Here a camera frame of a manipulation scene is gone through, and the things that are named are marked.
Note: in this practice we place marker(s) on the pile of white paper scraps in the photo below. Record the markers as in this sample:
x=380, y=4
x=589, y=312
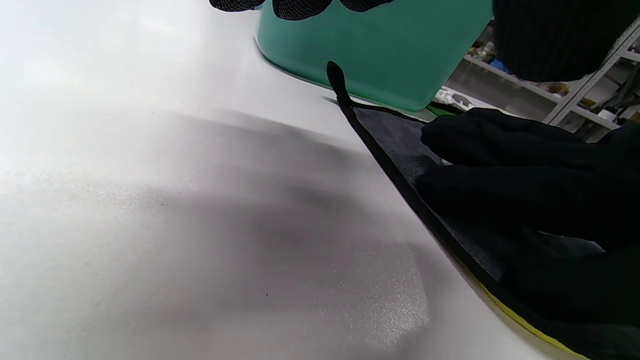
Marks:
x=450, y=95

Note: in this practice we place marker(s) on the person's right hand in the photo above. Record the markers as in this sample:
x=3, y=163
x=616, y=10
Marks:
x=525, y=190

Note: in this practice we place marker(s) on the person's left hand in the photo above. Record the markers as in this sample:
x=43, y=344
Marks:
x=550, y=35

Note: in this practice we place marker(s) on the green plastic bin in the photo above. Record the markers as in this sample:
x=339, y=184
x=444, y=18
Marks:
x=375, y=50

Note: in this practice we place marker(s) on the grey hand towel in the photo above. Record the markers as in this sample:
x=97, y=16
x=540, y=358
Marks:
x=395, y=145

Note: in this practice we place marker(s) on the white metal shelf rack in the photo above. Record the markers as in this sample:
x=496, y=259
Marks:
x=575, y=94

